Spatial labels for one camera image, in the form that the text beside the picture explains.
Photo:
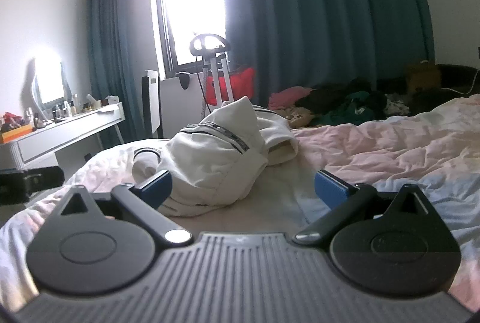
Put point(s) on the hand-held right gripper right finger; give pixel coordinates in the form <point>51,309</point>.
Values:
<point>330,189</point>

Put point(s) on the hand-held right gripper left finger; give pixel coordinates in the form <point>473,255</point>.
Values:
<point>156,189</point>

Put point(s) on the white pants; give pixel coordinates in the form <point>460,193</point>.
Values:
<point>210,165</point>

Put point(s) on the pile of dark clothes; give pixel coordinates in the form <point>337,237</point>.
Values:
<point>333,94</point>

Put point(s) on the orange box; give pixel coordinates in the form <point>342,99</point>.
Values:
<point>15,134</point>

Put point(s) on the white elastic-waist shorts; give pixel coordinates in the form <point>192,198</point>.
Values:
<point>375,150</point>

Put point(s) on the white dressing table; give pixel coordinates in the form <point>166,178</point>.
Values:
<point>67,137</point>

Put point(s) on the green cloth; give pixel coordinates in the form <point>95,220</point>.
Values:
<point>345,115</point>

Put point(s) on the floral cloth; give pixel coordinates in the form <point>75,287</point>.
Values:
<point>300,117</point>

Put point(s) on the white radiator panel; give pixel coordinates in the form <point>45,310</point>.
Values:
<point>180,109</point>

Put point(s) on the white panel with black edge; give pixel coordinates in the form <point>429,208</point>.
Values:
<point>150,105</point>

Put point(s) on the row of cosmetic bottles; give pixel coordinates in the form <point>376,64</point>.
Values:
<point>65,108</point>

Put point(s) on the white tissue box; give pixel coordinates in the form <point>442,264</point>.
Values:
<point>111,100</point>

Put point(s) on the pink cloth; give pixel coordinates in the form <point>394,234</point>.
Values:
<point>288,97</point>

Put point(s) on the lit vanity mirror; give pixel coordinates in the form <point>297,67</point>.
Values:
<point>49,81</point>

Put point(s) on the black steamer head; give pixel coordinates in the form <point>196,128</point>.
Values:
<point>183,80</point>

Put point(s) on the white garment steamer stand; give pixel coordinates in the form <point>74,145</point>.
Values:
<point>217,83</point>

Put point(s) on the red cloth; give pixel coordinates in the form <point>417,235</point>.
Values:
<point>242,83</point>

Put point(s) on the teal curtain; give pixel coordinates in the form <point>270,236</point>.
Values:
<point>330,16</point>
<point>112,57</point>

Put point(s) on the black sofa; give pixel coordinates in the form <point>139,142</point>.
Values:
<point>459,77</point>

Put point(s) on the black framed window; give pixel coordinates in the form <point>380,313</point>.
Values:
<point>191,1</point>

